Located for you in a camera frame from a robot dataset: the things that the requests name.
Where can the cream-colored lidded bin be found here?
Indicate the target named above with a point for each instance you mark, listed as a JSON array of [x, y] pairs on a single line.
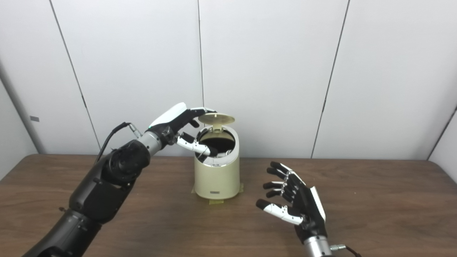
[[217, 178]]

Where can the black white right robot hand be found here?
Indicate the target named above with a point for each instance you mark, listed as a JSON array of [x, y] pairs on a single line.
[[309, 207]]

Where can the small grey wall tag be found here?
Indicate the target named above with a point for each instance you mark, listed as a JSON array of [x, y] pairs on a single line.
[[34, 119]]

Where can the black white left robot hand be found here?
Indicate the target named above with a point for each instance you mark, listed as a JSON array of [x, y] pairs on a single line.
[[171, 121]]

